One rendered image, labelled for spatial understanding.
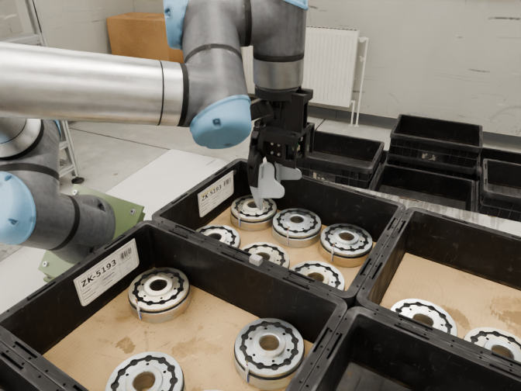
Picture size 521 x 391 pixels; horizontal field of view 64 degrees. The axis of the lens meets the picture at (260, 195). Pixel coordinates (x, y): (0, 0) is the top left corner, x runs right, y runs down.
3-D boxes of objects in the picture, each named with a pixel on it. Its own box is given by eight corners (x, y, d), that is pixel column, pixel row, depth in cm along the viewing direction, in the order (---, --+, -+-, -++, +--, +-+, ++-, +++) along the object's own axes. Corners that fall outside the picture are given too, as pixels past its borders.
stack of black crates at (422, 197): (358, 257, 188) (368, 192, 170) (372, 222, 211) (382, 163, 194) (453, 282, 174) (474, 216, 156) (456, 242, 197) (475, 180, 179)
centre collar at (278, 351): (245, 347, 60) (245, 345, 60) (264, 326, 63) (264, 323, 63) (274, 365, 57) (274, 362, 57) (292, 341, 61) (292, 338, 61)
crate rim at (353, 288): (148, 227, 78) (146, 216, 76) (239, 165, 99) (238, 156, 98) (350, 313, 60) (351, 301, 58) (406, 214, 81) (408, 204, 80)
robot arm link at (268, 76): (243, 58, 59) (270, 47, 65) (243, 90, 61) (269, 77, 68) (291, 65, 56) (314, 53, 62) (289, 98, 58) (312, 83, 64)
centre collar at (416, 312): (403, 329, 63) (404, 326, 63) (408, 307, 67) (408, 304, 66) (437, 340, 61) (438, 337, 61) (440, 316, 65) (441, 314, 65)
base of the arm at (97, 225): (53, 262, 91) (14, 257, 82) (67, 196, 95) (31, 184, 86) (108, 266, 86) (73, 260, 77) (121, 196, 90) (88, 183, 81)
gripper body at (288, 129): (294, 174, 64) (298, 98, 58) (246, 161, 67) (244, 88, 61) (313, 155, 70) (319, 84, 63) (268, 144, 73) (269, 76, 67)
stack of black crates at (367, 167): (276, 235, 202) (278, 151, 178) (298, 205, 225) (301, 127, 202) (357, 257, 188) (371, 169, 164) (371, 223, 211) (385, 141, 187)
